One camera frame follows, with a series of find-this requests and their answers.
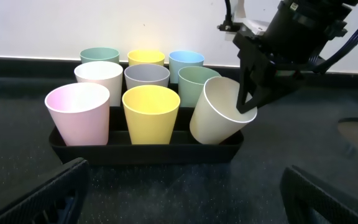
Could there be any blue cable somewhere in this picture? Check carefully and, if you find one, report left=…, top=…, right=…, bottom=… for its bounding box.
left=311, top=0, right=358, bottom=75

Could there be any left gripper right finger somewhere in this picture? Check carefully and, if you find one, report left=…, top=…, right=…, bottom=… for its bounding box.
left=279, top=165, right=358, bottom=224

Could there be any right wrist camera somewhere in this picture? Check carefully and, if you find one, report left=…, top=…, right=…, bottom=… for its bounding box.
left=228, top=0, right=272, bottom=41

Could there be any dark green cup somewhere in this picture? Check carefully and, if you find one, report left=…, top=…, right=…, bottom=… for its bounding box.
left=80, top=47, right=121, bottom=65

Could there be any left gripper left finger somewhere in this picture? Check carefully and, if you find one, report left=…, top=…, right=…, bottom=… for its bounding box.
left=0, top=157, right=90, bottom=224

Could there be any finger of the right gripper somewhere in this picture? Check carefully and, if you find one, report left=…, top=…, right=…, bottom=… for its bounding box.
left=236, top=66, right=258, bottom=114
left=247, top=85, right=293, bottom=109

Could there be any blue cup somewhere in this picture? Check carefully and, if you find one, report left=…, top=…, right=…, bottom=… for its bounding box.
left=168, top=50, right=205, bottom=84

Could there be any grey cup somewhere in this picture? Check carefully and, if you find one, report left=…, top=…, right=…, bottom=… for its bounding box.
left=124, top=63, right=171, bottom=90

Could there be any black tray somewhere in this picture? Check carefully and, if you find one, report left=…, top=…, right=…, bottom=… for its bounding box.
left=48, top=62, right=245, bottom=166

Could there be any black cable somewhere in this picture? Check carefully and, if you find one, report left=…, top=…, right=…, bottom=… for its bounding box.
left=217, top=0, right=241, bottom=33

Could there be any light green cup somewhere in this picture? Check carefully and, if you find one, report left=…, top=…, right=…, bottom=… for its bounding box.
left=178, top=65, right=222, bottom=108

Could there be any pink cup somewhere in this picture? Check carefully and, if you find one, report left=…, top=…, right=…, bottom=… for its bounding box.
left=44, top=82, right=111, bottom=147

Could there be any yellow cup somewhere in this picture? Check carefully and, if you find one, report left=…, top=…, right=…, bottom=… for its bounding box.
left=122, top=85, right=181, bottom=146
left=127, top=49, right=166, bottom=67

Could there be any white cup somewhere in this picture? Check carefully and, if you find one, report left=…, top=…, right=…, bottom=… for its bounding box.
left=73, top=60, right=124, bottom=107
left=189, top=76, right=258, bottom=146

